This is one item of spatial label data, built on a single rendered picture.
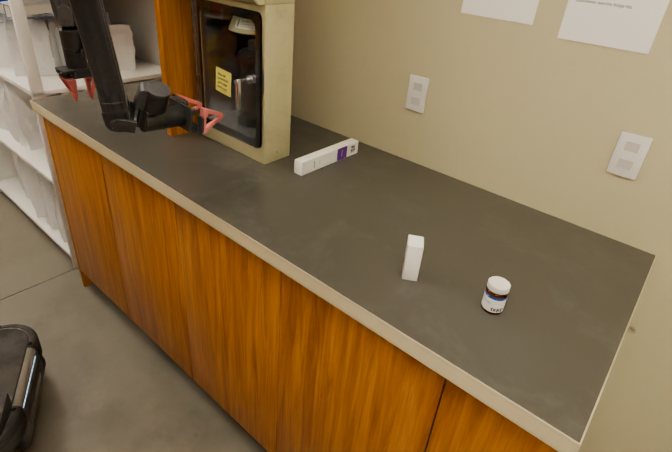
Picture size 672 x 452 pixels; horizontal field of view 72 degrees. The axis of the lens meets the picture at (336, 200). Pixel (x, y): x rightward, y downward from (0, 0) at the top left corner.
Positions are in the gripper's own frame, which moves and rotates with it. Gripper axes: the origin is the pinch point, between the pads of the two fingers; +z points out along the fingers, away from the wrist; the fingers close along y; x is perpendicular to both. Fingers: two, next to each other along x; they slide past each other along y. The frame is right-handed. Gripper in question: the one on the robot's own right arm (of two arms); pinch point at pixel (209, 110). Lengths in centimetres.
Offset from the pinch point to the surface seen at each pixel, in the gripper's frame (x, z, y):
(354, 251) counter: 18, 3, -54
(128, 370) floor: 117, -14, 29
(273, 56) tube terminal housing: -14.5, 19.1, -3.1
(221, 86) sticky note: -0.9, 15.1, 15.1
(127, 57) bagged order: 19, 40, 124
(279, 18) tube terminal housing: -24.7, 20.5, -2.6
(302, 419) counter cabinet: 72, -5, -53
